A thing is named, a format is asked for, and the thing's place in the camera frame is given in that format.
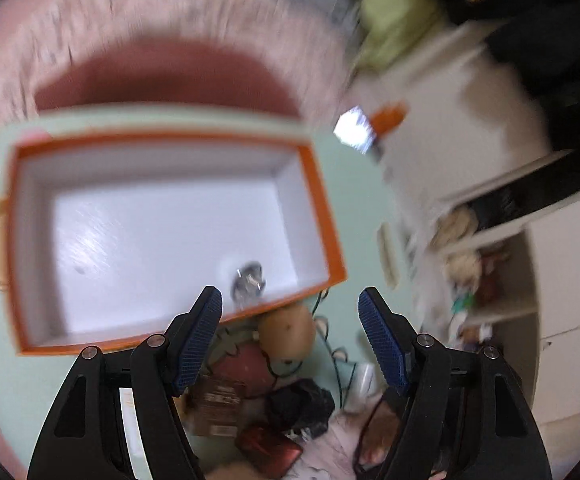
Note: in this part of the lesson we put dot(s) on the smartphone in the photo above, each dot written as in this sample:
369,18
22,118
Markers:
354,129

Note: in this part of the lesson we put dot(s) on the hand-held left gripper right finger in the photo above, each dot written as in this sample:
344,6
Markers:
382,340

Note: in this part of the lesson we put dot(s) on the brown plush toy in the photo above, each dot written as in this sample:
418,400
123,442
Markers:
285,332

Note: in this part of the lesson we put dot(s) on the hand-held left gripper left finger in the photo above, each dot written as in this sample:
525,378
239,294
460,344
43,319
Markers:
195,345

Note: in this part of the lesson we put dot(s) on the brown packet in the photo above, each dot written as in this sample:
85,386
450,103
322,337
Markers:
215,405

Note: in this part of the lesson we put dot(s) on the white shelf cabinet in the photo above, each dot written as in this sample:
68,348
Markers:
560,270

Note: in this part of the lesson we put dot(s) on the black rimmed glasses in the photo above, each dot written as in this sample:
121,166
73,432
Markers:
370,412

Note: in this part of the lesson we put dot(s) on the red pouch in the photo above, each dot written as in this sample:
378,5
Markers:
267,450

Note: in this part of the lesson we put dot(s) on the beige plush toy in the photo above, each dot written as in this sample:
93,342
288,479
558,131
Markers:
452,230

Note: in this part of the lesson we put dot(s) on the black plastic bag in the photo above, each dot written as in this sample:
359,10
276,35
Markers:
300,405

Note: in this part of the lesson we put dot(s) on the orange bottle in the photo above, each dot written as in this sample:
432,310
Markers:
387,117

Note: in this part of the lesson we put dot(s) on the silver metal funnel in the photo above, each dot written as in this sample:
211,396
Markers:
249,280

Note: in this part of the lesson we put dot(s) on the maroon pillow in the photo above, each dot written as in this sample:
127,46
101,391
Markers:
170,77

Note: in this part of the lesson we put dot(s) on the orange cardboard box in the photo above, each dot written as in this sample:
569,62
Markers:
145,240

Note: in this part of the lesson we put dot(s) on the pink floral blanket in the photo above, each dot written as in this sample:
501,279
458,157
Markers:
195,10

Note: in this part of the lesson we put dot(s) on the light green hanging garment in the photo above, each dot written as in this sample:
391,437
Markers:
395,10

